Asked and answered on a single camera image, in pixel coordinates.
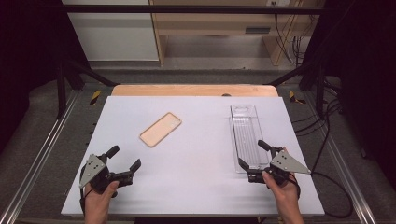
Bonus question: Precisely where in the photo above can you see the clear plastic tray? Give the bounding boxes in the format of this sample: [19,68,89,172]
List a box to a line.
[230,104,273,175]

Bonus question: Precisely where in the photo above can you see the wooden table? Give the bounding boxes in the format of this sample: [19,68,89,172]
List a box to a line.
[111,83,279,98]

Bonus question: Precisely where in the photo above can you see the black floor cables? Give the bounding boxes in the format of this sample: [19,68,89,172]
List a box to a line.
[291,78,344,175]

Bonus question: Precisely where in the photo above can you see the white cabinet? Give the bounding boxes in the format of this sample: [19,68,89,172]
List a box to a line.
[61,0,160,62]

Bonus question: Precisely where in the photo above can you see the aluminium rail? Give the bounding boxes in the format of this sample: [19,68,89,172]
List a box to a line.
[0,90,80,224]
[303,91,379,224]

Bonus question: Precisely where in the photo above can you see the dark curtain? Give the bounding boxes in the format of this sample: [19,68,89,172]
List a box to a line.
[0,0,92,154]
[303,0,396,189]

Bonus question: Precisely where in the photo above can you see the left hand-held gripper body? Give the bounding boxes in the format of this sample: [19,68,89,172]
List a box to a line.
[78,153,135,195]

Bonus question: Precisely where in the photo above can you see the black horizontal frame bar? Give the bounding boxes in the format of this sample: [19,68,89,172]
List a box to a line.
[60,4,326,15]

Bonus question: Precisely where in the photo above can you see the person's left hand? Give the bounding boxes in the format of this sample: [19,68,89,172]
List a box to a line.
[83,181,120,219]

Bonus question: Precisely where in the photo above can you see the yellow black striped marker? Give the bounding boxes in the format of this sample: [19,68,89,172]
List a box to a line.
[89,89,103,107]
[288,91,308,105]

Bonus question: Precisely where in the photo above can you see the white wall socket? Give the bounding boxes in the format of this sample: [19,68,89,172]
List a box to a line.
[265,0,292,7]

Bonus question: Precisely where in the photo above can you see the right hand-held gripper black cable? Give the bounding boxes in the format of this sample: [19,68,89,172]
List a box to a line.
[288,170,355,219]

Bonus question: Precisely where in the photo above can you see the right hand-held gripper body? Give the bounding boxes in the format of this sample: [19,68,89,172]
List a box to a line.
[247,147,312,188]

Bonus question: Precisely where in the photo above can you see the light wooden desk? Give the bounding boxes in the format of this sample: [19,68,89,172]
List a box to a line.
[148,0,319,67]

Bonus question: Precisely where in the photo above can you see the left hand-held gripper black cable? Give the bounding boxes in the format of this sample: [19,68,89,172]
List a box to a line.
[79,186,88,217]

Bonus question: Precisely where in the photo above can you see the hanging black cable bundle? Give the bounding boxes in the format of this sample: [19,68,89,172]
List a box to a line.
[273,0,319,68]

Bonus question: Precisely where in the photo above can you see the hand-held gripper black cable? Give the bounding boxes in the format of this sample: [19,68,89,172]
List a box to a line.
[288,170,355,219]
[79,186,88,217]

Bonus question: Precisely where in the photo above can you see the beige rectangular lid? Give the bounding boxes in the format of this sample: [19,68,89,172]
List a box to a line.
[138,111,183,148]

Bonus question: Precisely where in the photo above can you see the person's right hand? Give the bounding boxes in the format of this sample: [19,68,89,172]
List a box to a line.
[261,170,302,215]

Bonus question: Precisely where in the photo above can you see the black metal frame stand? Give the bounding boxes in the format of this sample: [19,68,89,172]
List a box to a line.
[266,60,327,119]
[55,59,120,119]

